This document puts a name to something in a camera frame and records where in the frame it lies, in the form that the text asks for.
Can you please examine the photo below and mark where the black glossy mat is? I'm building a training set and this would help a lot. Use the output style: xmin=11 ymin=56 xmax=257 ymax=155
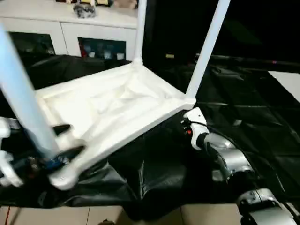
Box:
xmin=0 ymin=52 xmax=300 ymax=222

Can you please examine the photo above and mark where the long black bar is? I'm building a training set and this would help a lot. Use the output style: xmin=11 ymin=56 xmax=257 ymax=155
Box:
xmin=210 ymin=55 xmax=300 ymax=67

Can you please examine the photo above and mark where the white flat panel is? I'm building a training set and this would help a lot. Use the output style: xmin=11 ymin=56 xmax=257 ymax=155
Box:
xmin=268 ymin=70 xmax=300 ymax=104

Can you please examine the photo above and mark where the white sideboard cabinet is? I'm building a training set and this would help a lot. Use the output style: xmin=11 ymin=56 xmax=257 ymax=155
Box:
xmin=0 ymin=0 xmax=139 ymax=60

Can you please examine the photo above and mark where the bag of black parts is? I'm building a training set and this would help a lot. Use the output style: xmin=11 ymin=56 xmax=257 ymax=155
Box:
xmin=73 ymin=3 xmax=98 ymax=19

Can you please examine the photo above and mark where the black framed plaque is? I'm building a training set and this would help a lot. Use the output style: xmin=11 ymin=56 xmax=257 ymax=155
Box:
xmin=81 ymin=0 xmax=111 ymax=7

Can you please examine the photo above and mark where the beige plush toy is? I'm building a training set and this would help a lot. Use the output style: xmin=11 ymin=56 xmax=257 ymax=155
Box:
xmin=116 ymin=0 xmax=138 ymax=9

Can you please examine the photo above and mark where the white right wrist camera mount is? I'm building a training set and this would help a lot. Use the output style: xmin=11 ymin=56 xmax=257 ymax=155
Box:
xmin=182 ymin=107 xmax=210 ymax=150

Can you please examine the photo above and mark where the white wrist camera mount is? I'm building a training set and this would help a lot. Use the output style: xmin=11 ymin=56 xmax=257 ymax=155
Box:
xmin=0 ymin=116 xmax=24 ymax=188
xmin=182 ymin=107 xmax=210 ymax=150

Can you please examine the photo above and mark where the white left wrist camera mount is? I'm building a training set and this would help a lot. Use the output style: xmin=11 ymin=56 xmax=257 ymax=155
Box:
xmin=0 ymin=116 xmax=24 ymax=188

